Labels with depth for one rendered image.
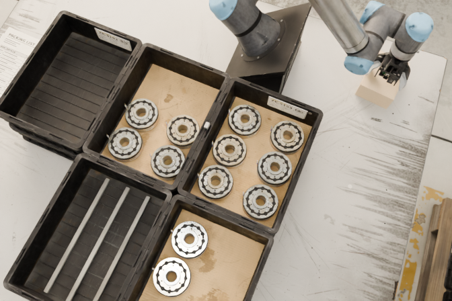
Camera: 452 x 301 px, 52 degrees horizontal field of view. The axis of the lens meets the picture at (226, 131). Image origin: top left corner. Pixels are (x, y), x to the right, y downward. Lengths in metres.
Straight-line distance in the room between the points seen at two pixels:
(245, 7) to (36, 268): 0.98
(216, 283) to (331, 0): 0.81
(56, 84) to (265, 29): 0.70
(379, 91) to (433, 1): 1.41
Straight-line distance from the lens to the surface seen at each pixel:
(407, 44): 1.46
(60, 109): 1.58
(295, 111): 1.44
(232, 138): 1.42
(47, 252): 1.45
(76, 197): 1.46
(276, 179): 1.39
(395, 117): 1.73
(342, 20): 1.27
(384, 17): 1.43
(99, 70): 1.61
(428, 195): 2.46
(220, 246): 1.37
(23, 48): 1.89
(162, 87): 1.54
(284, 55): 1.49
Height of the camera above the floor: 2.19
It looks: 68 degrees down
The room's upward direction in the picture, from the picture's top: 2 degrees clockwise
